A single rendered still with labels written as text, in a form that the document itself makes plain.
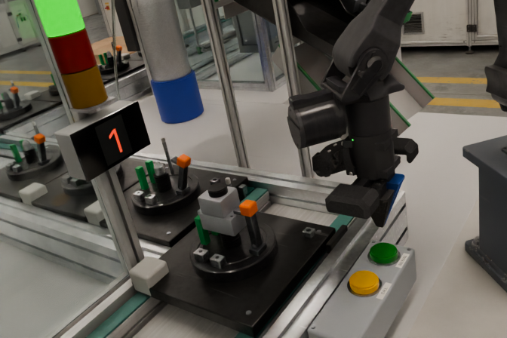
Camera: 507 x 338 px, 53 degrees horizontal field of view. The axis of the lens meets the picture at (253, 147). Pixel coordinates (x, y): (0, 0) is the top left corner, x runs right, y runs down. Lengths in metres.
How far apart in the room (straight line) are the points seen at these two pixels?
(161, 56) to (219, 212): 1.03
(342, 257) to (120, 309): 0.35
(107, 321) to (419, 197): 0.66
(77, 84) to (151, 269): 0.31
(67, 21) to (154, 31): 1.02
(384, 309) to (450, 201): 0.42
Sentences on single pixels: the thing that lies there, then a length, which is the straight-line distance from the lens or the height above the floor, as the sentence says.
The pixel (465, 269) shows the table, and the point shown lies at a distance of 0.94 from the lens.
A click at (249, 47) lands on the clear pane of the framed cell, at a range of 1.90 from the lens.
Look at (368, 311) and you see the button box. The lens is 0.72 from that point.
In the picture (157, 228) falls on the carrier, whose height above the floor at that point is 0.97.
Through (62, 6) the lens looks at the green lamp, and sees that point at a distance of 0.70.
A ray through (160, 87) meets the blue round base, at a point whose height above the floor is 1.00.
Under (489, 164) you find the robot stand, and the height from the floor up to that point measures 1.06.
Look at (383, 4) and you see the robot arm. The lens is 0.64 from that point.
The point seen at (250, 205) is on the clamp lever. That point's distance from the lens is 0.75.
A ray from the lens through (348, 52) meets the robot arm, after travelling 0.63.
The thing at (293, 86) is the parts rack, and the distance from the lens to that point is 0.99.
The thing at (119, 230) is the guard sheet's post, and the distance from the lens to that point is 0.84.
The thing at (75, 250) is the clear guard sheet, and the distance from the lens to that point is 0.81.
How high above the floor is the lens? 1.45
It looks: 24 degrees down
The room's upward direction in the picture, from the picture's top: 12 degrees counter-clockwise
